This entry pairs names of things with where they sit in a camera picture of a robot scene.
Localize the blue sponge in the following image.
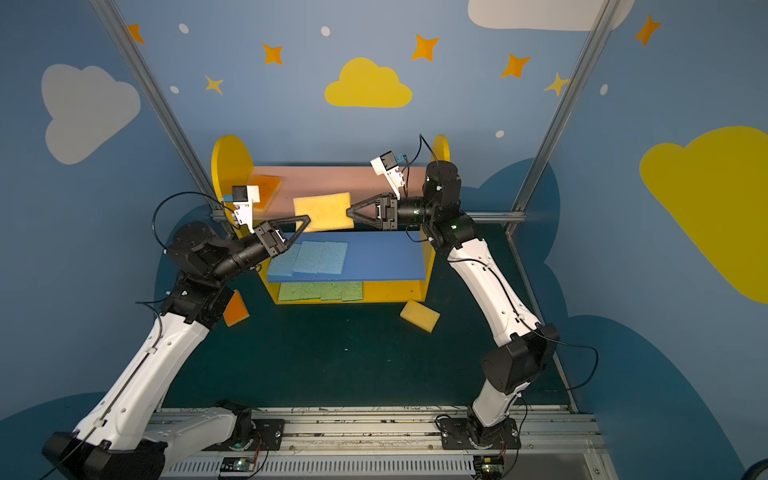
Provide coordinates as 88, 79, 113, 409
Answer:
317, 241, 348, 275
267, 244, 301, 277
293, 241, 325, 274

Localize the orange sponge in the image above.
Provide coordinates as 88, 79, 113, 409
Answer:
400, 300, 440, 333
223, 290, 250, 327
293, 192, 354, 233
247, 174, 282, 210

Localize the green sponge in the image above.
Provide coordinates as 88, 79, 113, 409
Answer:
320, 282, 344, 301
297, 282, 324, 300
278, 283, 304, 302
340, 282, 364, 302

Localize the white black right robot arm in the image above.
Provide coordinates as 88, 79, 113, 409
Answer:
347, 152, 559, 443

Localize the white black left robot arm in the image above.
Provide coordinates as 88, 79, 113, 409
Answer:
42, 215, 311, 479

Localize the yellow wooden shelf unit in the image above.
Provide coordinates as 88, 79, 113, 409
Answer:
211, 135, 435, 304

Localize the left green circuit board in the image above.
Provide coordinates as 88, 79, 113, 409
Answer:
218, 457, 258, 477

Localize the green circuit board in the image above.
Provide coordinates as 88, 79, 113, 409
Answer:
218, 457, 258, 477
473, 456, 506, 480

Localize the right green circuit board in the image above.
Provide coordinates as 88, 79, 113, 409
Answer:
473, 456, 506, 480

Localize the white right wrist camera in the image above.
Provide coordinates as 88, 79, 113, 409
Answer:
370, 151, 406, 200

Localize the aluminium frame crossbar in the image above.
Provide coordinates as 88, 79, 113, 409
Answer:
211, 209, 527, 225

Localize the aluminium frame post right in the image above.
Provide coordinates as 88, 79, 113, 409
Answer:
505, 0, 622, 240

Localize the aluminium frame post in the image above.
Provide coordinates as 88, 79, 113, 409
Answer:
505, 0, 622, 240
89, 0, 215, 197

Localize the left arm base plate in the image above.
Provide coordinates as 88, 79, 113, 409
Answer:
225, 419, 285, 451

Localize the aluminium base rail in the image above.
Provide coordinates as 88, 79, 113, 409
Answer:
147, 405, 618, 479

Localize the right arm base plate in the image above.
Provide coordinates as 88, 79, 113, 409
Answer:
434, 414, 521, 450

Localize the aluminium frame post left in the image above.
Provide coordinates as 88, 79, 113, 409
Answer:
89, 0, 215, 197

